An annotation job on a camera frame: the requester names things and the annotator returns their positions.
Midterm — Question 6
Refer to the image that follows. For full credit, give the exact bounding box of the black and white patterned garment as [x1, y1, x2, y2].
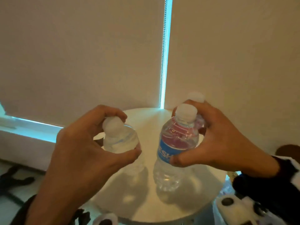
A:
[10, 156, 300, 225]

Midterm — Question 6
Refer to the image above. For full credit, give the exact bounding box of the white window sill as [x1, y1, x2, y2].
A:
[0, 114, 64, 144]

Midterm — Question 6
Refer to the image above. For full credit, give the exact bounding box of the blue label water bottle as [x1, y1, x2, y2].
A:
[153, 103, 200, 192]

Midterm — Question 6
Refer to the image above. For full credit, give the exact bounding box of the black strap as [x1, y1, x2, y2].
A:
[0, 165, 36, 205]

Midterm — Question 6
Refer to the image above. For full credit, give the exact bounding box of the person's right forearm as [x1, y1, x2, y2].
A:
[254, 154, 281, 179]

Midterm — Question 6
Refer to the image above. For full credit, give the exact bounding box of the person's left forearm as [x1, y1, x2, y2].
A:
[25, 180, 100, 225]

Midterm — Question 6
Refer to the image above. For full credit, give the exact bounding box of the brown rounded object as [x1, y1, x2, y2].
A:
[275, 144, 300, 165]

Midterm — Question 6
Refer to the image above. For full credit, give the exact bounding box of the clear water bottle white cap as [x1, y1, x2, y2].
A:
[186, 92, 207, 136]

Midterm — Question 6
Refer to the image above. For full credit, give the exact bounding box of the beige roller blind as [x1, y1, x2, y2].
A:
[164, 0, 300, 155]
[0, 0, 166, 127]

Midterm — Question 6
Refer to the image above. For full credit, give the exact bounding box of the clear unlabelled water bottle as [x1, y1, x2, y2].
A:
[102, 117, 146, 177]

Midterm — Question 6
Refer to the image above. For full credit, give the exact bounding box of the person's right hand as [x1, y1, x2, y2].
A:
[169, 100, 270, 176]

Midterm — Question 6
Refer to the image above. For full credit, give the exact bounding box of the person's left hand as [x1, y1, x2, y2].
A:
[45, 105, 142, 186]

